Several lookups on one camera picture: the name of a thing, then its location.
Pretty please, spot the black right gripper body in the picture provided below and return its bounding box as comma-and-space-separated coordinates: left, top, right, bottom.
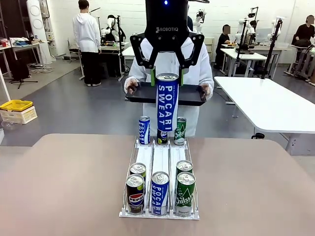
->
144, 0, 190, 54

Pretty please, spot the black serving tray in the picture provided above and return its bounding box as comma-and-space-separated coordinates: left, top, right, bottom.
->
125, 82, 207, 107

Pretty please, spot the blue Pocari Sweat can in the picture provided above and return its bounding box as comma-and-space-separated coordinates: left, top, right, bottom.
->
138, 116, 151, 145
155, 73, 179, 133
151, 171, 170, 216

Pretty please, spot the black Pepsi can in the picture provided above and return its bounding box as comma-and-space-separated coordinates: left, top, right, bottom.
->
157, 129, 169, 146
129, 162, 147, 182
126, 173, 145, 215

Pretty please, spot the person's left forearm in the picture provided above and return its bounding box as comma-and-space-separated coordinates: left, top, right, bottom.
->
196, 56, 214, 86

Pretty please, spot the person's right forearm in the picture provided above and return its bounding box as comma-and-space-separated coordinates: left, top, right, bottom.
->
127, 56, 150, 82

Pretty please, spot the person in black t-shirt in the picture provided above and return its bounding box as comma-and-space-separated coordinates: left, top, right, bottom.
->
215, 24, 232, 70

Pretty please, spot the person in white hoodie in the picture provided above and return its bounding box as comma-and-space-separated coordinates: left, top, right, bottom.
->
124, 36, 215, 138

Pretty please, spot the seated person in black top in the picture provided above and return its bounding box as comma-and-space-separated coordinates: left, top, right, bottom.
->
294, 14, 315, 49

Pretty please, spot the person's right hand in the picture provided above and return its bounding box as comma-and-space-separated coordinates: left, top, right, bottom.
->
124, 77, 139, 95

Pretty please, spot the person's left hand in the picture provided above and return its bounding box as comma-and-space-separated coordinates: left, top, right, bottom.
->
199, 83, 214, 101

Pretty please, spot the white height-adjustable desk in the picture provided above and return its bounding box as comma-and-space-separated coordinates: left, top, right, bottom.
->
122, 46, 135, 65

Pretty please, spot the gray workbench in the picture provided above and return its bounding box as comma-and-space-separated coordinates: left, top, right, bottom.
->
99, 41, 130, 81

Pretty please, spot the black light stand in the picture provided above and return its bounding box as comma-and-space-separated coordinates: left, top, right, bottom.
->
235, 19, 250, 54

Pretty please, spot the bystander in white hoodie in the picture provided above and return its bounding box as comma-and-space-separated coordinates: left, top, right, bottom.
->
72, 0, 102, 87

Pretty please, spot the green Chilsung cider can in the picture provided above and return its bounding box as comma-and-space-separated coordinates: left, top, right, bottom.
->
175, 172, 196, 217
174, 116, 187, 146
176, 160, 193, 176

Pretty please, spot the large white table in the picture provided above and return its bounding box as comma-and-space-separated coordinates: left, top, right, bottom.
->
213, 76, 315, 156

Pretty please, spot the white tower air conditioner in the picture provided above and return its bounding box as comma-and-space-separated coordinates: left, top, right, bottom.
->
26, 0, 53, 65

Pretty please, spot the cluttered white side table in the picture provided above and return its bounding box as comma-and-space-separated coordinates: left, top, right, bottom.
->
0, 36, 45, 79

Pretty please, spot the black tripod stand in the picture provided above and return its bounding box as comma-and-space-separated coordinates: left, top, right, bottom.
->
4, 24, 39, 89

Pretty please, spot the white plastic crate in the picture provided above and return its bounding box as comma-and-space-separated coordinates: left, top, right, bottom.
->
0, 105, 38, 125

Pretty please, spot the yellow plastic crate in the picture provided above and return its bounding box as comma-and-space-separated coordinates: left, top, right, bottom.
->
0, 99, 34, 113

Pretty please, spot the clear plastic bag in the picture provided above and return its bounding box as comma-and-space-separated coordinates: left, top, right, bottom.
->
0, 119, 18, 131

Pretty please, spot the black camera pole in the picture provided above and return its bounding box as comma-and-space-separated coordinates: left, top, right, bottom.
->
116, 15, 125, 82

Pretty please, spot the black camera tripod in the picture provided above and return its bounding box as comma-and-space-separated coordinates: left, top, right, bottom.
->
261, 17, 284, 80

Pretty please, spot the white wire can rack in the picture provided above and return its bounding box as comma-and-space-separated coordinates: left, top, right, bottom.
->
119, 135, 200, 220

